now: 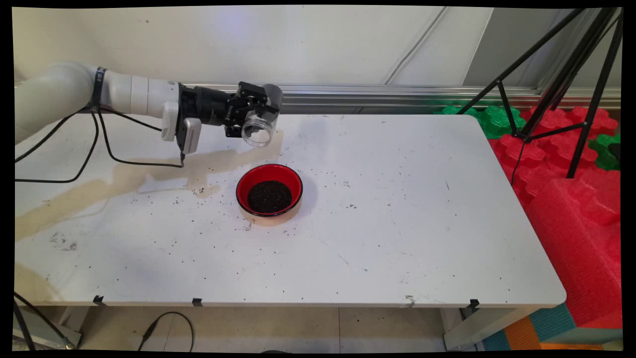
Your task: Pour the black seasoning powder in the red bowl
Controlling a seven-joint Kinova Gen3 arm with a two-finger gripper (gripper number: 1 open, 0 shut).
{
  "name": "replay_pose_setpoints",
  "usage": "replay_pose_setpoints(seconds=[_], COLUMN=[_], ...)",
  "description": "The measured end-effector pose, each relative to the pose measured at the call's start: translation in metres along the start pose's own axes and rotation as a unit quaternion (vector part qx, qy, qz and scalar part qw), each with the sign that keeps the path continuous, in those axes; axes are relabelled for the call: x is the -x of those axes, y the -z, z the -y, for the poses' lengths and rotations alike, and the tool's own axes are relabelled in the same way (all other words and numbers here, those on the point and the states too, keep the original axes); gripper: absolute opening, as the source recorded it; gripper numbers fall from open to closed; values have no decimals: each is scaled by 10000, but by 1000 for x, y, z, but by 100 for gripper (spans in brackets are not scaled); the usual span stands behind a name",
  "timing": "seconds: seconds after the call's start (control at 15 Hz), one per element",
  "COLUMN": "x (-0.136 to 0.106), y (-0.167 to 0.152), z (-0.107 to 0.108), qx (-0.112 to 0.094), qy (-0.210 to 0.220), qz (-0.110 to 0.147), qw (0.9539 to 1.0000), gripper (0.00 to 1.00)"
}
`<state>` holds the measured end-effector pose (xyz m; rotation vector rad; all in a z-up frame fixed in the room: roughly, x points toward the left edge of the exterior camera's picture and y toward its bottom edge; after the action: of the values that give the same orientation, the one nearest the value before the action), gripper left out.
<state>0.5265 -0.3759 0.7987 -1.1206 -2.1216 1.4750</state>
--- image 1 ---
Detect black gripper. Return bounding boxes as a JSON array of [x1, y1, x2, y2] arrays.
[[178, 82, 280, 139]]

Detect clear plastic jar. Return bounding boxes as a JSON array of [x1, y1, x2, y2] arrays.
[[241, 84, 284, 148]]

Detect black seeds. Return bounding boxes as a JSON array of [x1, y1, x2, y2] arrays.
[[262, 84, 284, 111], [247, 180, 293, 214]]

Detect red bowl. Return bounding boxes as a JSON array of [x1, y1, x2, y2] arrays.
[[236, 164, 304, 227]]

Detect black seeds in bowl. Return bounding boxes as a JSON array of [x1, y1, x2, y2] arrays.
[[247, 180, 293, 214]]

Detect green foam puzzle piece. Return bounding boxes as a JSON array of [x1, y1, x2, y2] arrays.
[[589, 133, 622, 172], [435, 104, 526, 140]]

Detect grey table leg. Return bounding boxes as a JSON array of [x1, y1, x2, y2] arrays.
[[14, 306, 82, 350], [444, 306, 540, 351]]

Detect red foam puzzle mats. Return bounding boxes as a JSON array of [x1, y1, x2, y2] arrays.
[[489, 105, 621, 204]]

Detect black tripod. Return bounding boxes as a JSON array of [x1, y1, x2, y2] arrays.
[[456, 7, 624, 179]]

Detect orange foam floor tile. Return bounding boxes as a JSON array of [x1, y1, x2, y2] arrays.
[[504, 316, 542, 351]]

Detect large red foam block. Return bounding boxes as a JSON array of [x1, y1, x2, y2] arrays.
[[524, 169, 623, 329]]

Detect teal foam floor tile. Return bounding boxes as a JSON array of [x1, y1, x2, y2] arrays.
[[529, 303, 577, 344]]

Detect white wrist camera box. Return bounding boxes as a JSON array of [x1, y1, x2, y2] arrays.
[[161, 102, 202, 155]]

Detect aluminium wall rail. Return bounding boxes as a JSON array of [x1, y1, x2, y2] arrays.
[[15, 81, 622, 112]]

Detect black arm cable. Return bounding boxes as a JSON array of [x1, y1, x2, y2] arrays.
[[15, 107, 187, 183]]

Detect white wall conduit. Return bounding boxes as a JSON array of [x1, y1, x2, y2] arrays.
[[385, 7, 448, 85]]

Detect black floor cable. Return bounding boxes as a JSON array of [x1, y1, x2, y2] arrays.
[[138, 312, 194, 352]]

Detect thin black tripod cable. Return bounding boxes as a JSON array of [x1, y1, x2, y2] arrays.
[[511, 139, 527, 187]]

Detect black cable with metal plug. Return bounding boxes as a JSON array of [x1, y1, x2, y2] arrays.
[[14, 292, 71, 351]]

